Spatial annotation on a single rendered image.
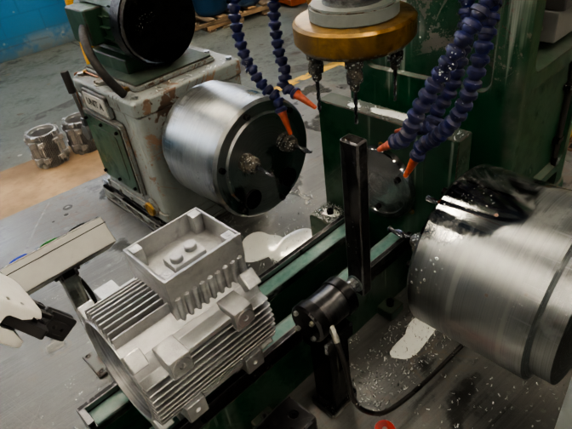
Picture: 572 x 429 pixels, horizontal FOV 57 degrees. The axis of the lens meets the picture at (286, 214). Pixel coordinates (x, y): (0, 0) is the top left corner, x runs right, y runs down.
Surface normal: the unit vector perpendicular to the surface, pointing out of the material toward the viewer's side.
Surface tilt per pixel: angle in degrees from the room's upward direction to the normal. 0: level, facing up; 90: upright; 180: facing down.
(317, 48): 90
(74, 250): 51
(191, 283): 90
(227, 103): 13
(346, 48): 90
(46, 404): 0
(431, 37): 90
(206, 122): 39
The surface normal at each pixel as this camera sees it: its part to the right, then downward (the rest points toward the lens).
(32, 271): 0.46, -0.23
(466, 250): -0.60, -0.20
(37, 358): -0.11, -0.80
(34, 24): 0.63, 0.40
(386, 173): -0.71, 0.48
